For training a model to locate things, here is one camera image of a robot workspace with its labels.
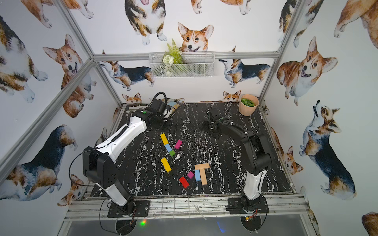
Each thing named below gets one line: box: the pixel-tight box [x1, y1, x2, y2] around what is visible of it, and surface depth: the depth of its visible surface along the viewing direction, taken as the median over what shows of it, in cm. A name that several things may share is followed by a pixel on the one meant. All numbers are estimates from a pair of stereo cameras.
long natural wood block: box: [194, 162, 210, 171], surface depth 90 cm
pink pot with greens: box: [238, 93, 260, 117], surface depth 109 cm
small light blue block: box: [164, 143, 173, 153], surface depth 97 cm
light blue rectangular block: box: [194, 169, 201, 182], surface depth 85 cm
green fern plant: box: [162, 38, 185, 66], surface depth 83 cm
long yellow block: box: [160, 157, 172, 173], surface depth 90 cm
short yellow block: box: [159, 133, 169, 146], surface depth 102 cm
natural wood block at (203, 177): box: [199, 168, 208, 186], surface depth 85 cm
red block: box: [179, 176, 190, 189], surface depth 84 cm
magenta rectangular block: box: [174, 139, 183, 150], surface depth 99 cm
